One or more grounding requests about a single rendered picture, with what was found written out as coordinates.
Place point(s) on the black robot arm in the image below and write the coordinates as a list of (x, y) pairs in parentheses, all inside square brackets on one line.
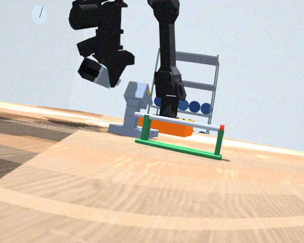
[(168, 80)]

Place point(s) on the green u-shaped bracket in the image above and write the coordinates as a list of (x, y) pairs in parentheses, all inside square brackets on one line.
[(145, 141)]

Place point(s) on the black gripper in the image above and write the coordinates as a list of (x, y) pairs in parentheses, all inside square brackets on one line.
[(114, 60)]

